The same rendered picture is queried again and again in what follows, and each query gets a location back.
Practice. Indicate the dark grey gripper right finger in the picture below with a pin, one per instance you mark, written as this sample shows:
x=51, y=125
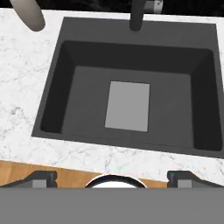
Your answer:
x=180, y=178

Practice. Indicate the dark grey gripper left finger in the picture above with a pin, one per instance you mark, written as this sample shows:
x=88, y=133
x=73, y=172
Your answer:
x=43, y=178

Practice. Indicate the beige rounded object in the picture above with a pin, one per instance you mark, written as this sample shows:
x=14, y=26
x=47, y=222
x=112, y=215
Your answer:
x=29, y=13

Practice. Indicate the dark grey tap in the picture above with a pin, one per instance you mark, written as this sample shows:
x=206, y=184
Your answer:
x=137, y=14

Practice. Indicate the dark grey sink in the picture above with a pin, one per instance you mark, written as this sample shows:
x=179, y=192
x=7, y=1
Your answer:
x=128, y=87

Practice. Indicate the white and black round object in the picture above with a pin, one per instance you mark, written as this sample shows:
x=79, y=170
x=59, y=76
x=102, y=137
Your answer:
x=115, y=182

